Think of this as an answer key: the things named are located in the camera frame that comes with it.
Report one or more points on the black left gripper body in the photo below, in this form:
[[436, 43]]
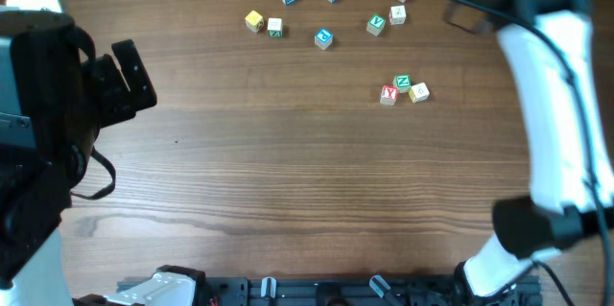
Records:
[[108, 95]]

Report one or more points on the red Y letter block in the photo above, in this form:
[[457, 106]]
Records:
[[389, 95]]

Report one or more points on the green N letter block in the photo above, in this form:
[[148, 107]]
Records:
[[402, 83]]

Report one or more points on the yellow side picture block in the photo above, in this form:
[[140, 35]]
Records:
[[419, 92]]

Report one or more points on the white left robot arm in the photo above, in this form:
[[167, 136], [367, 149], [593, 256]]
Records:
[[56, 96]]

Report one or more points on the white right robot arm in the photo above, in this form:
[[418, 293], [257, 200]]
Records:
[[547, 44]]

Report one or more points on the yellow top block left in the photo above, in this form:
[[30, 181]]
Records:
[[254, 21]]

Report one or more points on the green Z side block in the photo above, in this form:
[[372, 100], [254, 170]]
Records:
[[275, 27]]

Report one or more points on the blue P letter block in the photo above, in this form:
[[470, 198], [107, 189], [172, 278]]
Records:
[[323, 38]]

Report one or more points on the green V letter block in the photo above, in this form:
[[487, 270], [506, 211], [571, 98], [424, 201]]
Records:
[[376, 24]]

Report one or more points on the red side picture block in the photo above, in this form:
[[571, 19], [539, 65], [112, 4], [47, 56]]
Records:
[[397, 15]]

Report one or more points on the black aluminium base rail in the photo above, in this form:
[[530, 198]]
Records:
[[413, 291]]

